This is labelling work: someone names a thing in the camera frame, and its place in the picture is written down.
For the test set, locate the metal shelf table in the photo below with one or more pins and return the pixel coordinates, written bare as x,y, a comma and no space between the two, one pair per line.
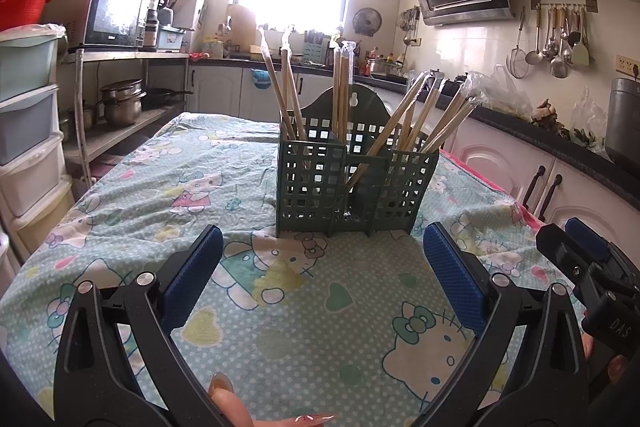
125,54

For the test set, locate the black frying pan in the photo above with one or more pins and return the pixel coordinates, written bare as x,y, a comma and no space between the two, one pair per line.
165,97

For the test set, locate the bunch of chopsticks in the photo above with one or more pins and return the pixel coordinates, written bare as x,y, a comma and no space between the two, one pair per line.
342,82

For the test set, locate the light blue knife block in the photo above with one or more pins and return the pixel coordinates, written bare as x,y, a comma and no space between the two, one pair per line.
316,47

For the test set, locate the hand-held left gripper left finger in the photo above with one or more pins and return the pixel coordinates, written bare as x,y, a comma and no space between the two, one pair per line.
195,272

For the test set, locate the black microwave oven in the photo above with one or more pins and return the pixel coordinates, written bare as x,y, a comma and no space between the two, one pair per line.
112,14

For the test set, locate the cartoon cat printed blanket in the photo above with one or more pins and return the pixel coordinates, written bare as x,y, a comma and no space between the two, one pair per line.
200,187

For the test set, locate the clear plastic bag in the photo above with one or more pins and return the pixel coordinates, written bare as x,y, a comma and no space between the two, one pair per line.
505,92

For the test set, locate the red plastic bucket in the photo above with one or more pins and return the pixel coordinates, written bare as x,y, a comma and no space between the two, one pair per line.
22,9

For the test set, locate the person's left hand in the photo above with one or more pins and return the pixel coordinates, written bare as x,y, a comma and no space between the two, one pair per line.
235,412

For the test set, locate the small wall fan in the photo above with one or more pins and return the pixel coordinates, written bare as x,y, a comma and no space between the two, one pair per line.
367,22

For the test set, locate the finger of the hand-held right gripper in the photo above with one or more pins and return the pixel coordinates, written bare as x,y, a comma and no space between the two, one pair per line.
590,242
562,252

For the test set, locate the person's right hand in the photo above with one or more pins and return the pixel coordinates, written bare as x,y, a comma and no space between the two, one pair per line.
617,366

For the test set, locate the row of hanging kitchen utensils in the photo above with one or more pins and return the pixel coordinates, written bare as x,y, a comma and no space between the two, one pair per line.
555,42

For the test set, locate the steel cooking pot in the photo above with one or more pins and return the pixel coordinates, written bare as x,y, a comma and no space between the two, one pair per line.
385,67

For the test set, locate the pastel plastic drawer unit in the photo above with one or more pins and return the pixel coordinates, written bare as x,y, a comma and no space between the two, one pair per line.
25,107

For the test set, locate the blue hanging bowl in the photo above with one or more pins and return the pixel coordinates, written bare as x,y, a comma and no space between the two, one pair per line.
260,79

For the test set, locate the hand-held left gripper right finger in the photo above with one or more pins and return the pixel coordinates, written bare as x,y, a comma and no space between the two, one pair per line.
452,272

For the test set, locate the green plastic utensil holder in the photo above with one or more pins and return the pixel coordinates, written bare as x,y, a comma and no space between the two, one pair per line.
372,112

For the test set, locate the wooden cutting board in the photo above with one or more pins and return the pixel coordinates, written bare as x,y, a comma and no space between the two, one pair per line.
241,27

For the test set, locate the black blender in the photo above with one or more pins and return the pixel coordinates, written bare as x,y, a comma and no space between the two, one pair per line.
156,7

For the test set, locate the grey rice cooker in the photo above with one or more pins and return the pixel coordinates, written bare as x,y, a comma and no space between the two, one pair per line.
625,122

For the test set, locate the wall socket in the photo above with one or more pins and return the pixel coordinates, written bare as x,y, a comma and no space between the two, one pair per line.
627,66

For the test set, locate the stacked steel pots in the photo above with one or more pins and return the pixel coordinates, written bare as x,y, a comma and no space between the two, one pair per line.
122,104

